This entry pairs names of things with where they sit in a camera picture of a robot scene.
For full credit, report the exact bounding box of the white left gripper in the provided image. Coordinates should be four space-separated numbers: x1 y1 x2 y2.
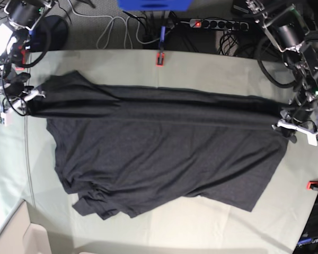
271 105 318 145

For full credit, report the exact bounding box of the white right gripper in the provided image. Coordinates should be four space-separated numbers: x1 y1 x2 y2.
0 80 46 125

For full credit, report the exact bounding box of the black t-shirt with colourful print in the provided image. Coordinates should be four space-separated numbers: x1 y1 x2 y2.
28 71 288 220

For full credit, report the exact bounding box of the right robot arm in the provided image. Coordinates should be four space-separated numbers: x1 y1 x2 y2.
0 1 55 126

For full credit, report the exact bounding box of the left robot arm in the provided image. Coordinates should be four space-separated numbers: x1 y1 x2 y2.
246 1 318 146

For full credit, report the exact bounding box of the red black clamp left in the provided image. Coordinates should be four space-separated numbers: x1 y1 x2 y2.
13 46 26 71

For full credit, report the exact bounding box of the red black clamp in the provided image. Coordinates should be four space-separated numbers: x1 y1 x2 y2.
306 180 318 195
156 52 165 67
13 46 26 71

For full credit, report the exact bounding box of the red black clamp right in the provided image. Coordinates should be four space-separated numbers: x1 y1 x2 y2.
306 180 318 195

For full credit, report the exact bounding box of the light green table cloth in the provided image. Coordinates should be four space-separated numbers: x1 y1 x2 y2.
0 50 318 253

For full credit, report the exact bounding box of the black power strip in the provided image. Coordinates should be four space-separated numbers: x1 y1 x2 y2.
188 19 250 32

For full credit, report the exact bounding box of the red black clamp middle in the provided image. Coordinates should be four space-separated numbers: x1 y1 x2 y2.
156 52 165 67

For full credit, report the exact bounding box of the blue box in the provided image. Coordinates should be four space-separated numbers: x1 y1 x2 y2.
118 0 192 11

